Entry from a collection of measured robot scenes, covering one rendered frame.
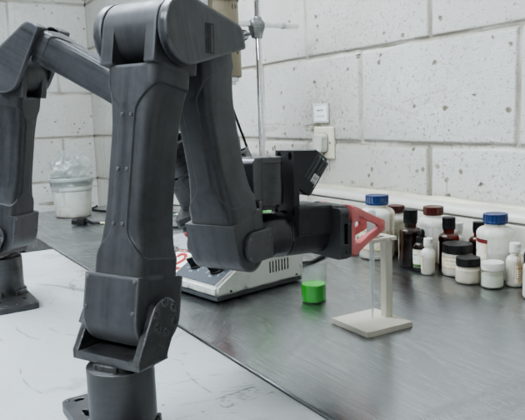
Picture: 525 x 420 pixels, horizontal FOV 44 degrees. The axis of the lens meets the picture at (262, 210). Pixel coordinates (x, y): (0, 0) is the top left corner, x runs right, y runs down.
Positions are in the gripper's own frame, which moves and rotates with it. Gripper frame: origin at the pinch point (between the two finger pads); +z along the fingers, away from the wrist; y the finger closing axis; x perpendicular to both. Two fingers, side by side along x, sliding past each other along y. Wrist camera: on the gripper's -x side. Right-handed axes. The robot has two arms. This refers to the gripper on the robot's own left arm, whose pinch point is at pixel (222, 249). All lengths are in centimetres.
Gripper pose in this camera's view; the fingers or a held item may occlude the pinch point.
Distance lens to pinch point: 106.3
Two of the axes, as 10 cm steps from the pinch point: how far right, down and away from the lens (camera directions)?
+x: -9.2, 3.3, 2.0
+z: 3.8, 8.5, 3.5
